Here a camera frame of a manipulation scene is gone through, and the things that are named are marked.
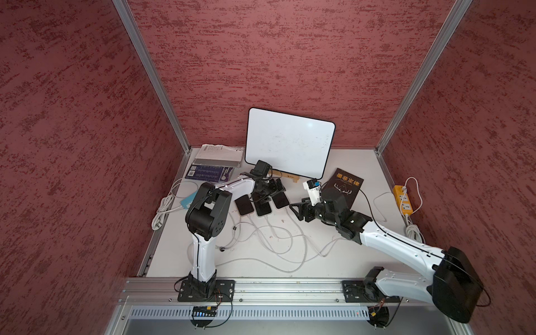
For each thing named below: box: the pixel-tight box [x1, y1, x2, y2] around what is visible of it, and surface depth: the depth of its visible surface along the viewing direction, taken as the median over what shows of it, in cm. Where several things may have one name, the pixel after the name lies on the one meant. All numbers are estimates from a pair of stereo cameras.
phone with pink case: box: [234, 194, 255, 216], surface depth 97 cm
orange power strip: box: [392, 184, 414, 215], surface depth 98 cm
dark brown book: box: [322, 167, 365, 209], surface depth 105 cm
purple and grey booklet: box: [184, 143, 244, 183], surface depth 112 cm
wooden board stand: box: [271, 169, 301, 183], surface depth 105 cm
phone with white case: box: [254, 199, 272, 217], surface depth 96 cm
